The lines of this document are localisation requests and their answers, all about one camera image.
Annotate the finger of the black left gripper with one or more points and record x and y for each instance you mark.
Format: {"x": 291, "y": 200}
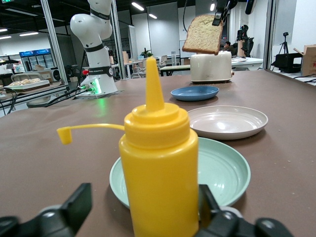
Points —
{"x": 216, "y": 20}
{"x": 226, "y": 8}

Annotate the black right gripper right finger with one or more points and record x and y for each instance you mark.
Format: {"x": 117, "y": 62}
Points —
{"x": 207, "y": 205}

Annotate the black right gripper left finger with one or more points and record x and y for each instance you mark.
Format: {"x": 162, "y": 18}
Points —
{"x": 80, "y": 202}

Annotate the toasted bread slice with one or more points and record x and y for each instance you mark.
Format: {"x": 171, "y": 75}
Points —
{"x": 202, "y": 34}

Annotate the yellow squeeze sauce bottle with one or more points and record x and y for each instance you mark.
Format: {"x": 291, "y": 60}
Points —
{"x": 160, "y": 172}

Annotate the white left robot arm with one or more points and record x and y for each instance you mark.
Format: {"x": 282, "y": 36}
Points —
{"x": 93, "y": 29}

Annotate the mint green plate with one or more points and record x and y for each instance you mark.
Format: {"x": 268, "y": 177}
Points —
{"x": 222, "y": 172}

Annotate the blue plate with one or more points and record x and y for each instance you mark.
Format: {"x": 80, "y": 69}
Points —
{"x": 195, "y": 93}

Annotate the beige plate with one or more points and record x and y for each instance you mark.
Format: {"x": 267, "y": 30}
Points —
{"x": 227, "y": 121}

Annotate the seated person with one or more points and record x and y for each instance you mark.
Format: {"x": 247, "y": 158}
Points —
{"x": 227, "y": 46}

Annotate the white two-slot toaster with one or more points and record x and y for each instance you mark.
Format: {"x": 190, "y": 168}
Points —
{"x": 209, "y": 69}

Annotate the black equipment case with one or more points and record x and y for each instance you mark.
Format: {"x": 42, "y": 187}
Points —
{"x": 287, "y": 63}

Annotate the brown cardboard box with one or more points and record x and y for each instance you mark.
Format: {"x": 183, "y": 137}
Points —
{"x": 308, "y": 60}

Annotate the white tray with bread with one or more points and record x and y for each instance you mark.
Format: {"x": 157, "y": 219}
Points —
{"x": 27, "y": 84}

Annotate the white loudspeaker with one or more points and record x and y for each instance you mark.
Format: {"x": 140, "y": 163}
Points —
{"x": 55, "y": 74}

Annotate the glass door drinks fridge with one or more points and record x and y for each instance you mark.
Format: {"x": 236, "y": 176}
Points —
{"x": 37, "y": 58}

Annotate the black camera tripod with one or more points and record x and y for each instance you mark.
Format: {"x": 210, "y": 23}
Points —
{"x": 285, "y": 43}

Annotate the aluminium frame post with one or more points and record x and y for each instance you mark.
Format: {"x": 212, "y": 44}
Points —
{"x": 53, "y": 42}
{"x": 118, "y": 37}

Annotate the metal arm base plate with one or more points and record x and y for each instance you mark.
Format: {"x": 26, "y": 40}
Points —
{"x": 103, "y": 95}

